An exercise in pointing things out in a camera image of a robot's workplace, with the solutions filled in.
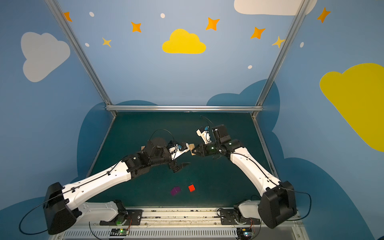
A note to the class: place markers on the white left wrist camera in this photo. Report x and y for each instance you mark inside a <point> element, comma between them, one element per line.
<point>178,149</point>

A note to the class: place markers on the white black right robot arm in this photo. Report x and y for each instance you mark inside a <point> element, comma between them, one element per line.
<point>278,199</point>

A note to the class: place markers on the left green circuit board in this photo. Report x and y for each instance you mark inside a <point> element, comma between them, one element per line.
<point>119,232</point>

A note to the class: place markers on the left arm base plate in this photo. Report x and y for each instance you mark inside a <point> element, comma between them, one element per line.
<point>125,218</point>

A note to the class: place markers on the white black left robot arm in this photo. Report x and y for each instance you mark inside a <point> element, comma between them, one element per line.
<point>62,203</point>

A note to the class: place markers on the aluminium front rail base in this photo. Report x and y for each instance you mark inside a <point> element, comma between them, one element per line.
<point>184,224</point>

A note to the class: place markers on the green circuit board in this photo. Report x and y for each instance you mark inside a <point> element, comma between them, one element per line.
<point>244,234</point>
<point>119,232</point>

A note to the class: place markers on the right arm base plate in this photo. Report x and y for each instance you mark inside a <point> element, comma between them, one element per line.
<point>227,217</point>

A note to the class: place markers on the aluminium corner post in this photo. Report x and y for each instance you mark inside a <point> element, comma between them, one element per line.
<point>64,24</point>
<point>291,34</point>

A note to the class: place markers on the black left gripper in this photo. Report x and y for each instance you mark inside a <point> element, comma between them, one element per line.
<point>174,163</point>

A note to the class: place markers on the purple block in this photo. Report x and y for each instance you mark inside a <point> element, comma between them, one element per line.
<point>175,190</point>

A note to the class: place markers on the right green circuit board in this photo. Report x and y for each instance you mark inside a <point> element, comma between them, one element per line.
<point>244,234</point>

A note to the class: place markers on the aluminium back frame rail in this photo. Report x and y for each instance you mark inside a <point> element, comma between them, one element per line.
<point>142,108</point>

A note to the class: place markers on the aluminium right corner post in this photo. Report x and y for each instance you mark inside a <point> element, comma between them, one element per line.
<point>291,34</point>

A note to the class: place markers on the red cube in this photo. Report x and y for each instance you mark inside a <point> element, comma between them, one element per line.
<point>191,188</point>

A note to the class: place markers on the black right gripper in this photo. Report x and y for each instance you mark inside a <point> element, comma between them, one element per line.
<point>201,150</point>

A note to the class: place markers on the aluminium left corner post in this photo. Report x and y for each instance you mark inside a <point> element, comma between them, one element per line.
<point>64,24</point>

